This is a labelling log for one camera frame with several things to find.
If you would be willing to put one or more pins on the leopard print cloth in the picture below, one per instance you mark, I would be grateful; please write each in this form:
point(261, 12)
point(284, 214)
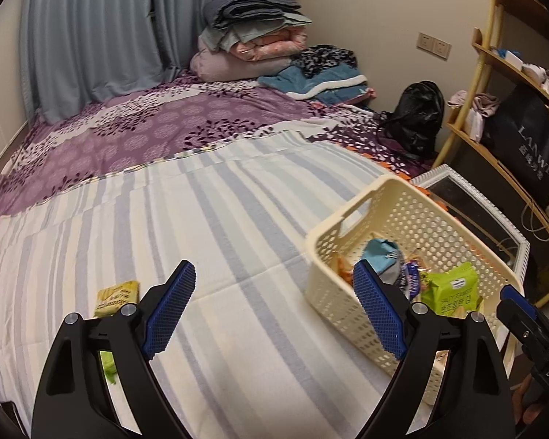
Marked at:
point(322, 57)

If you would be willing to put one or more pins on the blue garment with white trim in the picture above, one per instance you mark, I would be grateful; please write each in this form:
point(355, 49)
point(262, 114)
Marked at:
point(325, 84)

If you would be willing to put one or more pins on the dark blue snack packet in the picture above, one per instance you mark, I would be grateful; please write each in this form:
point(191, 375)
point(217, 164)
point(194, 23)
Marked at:
point(411, 281)

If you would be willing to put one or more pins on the lime green ribbed snack packet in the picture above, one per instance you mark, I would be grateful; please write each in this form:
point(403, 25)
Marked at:
point(107, 366)

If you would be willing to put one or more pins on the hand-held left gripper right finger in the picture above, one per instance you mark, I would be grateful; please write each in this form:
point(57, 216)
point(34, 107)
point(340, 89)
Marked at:
point(379, 311)

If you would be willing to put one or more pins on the black shopping bag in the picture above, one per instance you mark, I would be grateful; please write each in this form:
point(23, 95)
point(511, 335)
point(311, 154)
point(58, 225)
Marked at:
point(526, 132)

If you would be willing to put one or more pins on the beige wall socket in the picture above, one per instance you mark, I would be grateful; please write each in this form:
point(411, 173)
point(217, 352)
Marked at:
point(442, 48)
point(425, 42)

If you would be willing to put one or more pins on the purple floral bedsheet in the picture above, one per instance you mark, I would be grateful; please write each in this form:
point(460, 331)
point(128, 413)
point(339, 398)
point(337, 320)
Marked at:
point(164, 119)

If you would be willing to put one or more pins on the orange snack packet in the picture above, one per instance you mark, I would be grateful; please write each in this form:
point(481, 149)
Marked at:
point(344, 270)

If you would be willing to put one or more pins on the blue and white snack packet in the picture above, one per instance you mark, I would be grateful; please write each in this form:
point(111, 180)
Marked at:
point(382, 256)

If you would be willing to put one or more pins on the folded grey-green blanket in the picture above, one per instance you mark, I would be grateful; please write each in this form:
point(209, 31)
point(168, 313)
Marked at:
point(251, 32)

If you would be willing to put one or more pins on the grey-blue curtain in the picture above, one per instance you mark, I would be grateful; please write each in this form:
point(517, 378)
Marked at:
point(96, 32)

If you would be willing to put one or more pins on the black backpack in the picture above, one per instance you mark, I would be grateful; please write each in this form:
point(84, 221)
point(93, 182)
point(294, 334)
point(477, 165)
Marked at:
point(416, 114)

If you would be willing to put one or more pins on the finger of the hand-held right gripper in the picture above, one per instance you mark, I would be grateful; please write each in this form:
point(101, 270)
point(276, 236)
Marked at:
point(514, 297)

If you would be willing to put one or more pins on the folded dark grey blanket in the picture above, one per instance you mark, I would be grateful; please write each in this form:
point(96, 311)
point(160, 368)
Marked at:
point(251, 9)

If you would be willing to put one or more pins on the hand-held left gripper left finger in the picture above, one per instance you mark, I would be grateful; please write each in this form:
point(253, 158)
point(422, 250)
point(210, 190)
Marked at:
point(171, 311)

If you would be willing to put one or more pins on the cream perforated plastic basket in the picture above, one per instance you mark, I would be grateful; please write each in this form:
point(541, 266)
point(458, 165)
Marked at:
point(407, 210)

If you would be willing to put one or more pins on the bamboo shelf rack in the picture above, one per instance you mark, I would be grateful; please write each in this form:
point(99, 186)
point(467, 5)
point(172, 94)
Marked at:
point(485, 73)

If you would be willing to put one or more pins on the white-framed glass side table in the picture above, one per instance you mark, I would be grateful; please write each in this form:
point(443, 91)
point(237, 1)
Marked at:
point(466, 206)

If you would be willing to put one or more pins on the striped white and blue sheet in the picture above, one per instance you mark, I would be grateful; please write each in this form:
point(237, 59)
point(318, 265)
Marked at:
point(210, 201)

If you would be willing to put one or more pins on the person's right hand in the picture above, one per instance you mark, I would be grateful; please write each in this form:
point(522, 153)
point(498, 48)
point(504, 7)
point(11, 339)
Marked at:
point(528, 393)

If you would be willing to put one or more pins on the yellow honeycomb-print snack packet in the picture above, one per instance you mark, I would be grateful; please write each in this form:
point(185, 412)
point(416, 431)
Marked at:
point(116, 295)

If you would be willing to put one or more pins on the pink cloth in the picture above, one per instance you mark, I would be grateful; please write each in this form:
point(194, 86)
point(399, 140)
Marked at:
point(485, 103)

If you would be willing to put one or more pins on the folded pink floral quilt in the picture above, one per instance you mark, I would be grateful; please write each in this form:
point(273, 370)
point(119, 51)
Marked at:
point(270, 48)

